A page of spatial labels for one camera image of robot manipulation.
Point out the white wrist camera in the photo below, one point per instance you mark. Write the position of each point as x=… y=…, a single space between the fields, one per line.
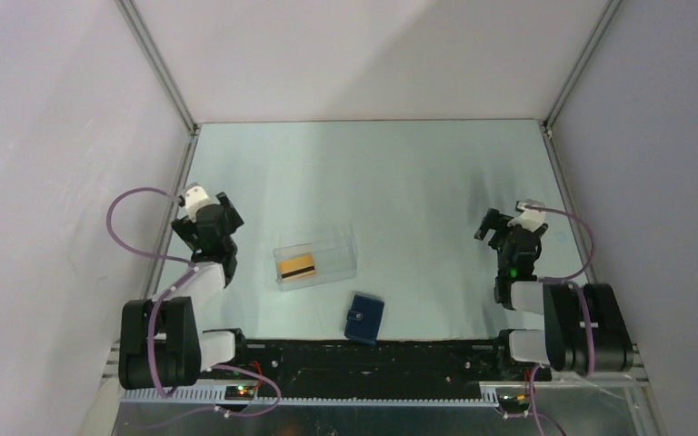
x=195 y=197
x=532 y=215

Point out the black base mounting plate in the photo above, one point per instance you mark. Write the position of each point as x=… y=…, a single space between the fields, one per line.
x=390 y=370

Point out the clear plastic tray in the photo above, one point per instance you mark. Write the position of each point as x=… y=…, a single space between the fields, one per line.
x=334 y=256

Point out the blue leather card holder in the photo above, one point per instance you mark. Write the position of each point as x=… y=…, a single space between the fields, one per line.
x=363 y=319

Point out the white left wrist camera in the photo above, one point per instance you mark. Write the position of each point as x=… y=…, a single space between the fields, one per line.
x=195 y=197

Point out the left electronics board with leds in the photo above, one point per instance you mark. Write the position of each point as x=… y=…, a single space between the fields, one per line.
x=239 y=393

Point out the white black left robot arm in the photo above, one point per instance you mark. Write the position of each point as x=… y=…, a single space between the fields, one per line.
x=162 y=346

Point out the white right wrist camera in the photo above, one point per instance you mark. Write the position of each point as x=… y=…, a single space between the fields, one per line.
x=532 y=215

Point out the grey slotted cable duct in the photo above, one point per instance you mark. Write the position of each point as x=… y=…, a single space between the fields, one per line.
x=209 y=394

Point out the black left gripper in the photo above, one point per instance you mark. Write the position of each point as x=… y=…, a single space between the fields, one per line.
x=186 y=229

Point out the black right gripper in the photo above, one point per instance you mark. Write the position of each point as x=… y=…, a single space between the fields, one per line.
x=494 y=220

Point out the electronics board with leds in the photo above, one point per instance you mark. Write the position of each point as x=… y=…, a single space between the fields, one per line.
x=239 y=393
x=514 y=406

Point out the right electronics board with leds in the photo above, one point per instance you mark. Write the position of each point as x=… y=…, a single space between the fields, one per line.
x=514 y=406

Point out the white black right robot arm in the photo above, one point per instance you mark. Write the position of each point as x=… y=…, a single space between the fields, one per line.
x=583 y=328

